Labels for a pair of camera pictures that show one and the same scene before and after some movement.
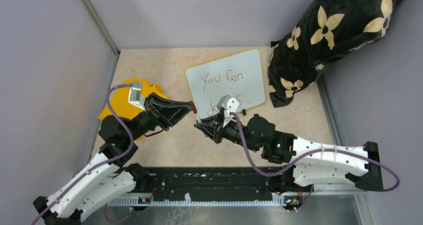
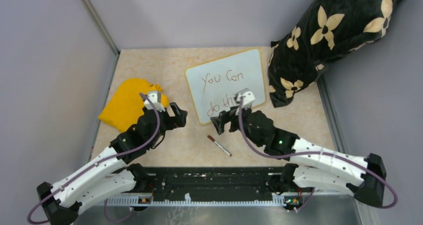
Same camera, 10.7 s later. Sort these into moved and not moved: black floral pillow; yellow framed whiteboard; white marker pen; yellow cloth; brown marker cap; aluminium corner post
Moved: white marker pen; brown marker cap
Not moved: aluminium corner post; yellow framed whiteboard; yellow cloth; black floral pillow
